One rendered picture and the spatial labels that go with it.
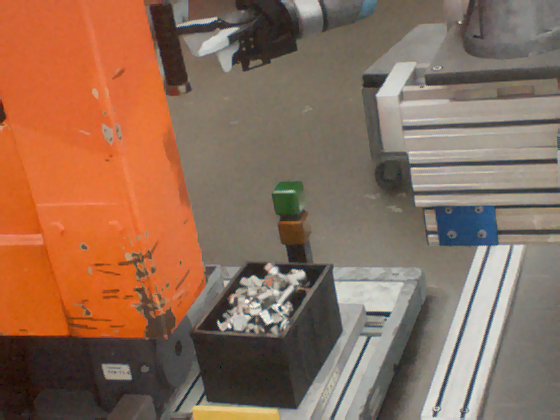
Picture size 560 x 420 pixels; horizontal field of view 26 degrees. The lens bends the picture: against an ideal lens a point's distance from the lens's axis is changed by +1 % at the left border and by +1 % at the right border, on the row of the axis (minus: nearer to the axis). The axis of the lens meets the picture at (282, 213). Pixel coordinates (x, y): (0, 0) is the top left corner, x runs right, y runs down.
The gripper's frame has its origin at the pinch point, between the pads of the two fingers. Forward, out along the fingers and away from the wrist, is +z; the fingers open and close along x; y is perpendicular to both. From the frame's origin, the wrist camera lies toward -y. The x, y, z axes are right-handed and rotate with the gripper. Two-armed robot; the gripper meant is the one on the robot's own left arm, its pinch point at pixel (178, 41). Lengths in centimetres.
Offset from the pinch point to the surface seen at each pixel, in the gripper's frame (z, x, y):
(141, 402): 27, -26, 44
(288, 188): -1.6, -30.1, 17.0
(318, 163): -73, 116, 83
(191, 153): -48, 155, 83
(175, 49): 1.3, -1.5, 0.7
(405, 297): -44, 20, 75
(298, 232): -1.4, -31.4, 23.8
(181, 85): 1.7, -2.0, 6.6
